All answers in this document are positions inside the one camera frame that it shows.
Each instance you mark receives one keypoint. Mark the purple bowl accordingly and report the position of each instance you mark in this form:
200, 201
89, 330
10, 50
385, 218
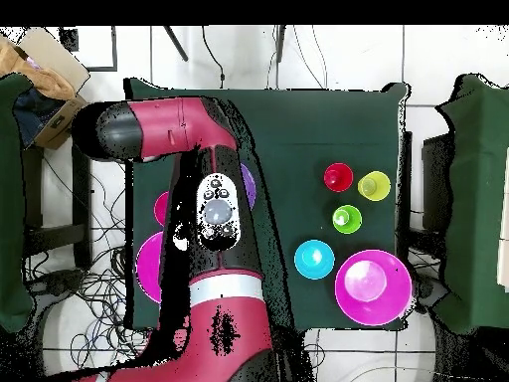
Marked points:
249, 187

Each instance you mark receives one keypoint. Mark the large pink bowl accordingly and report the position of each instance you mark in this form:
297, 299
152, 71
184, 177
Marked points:
149, 270
350, 302

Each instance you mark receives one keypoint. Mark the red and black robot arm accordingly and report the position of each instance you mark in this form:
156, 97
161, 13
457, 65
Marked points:
230, 326

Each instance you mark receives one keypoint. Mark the small blue bowl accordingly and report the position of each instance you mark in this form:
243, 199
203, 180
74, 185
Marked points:
314, 264

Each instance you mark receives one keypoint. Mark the red cup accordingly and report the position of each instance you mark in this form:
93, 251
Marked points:
338, 177

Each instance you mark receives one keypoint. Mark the crimson bowl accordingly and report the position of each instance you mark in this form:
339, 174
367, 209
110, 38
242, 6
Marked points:
161, 209

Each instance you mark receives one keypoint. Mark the green cup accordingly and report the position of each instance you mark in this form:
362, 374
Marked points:
352, 223

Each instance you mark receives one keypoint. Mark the dark green tablecloth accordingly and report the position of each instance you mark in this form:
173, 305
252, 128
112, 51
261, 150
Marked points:
318, 127

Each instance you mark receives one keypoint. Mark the yellow cup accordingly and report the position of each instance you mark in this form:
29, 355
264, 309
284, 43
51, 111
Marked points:
381, 187

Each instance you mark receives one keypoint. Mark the black tripod leg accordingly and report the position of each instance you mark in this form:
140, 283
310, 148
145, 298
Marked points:
280, 43
175, 43

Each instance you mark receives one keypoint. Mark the black rounded floor base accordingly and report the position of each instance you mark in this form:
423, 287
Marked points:
59, 280

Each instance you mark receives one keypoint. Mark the cardboard box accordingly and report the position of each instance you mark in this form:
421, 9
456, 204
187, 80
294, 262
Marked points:
47, 131

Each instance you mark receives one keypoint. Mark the green side table cloth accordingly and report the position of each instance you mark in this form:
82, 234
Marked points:
12, 199
477, 199

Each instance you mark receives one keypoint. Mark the black stool frame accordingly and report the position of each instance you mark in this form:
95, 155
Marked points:
81, 199

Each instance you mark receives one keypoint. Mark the black square frame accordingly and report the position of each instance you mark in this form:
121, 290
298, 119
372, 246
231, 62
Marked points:
114, 47

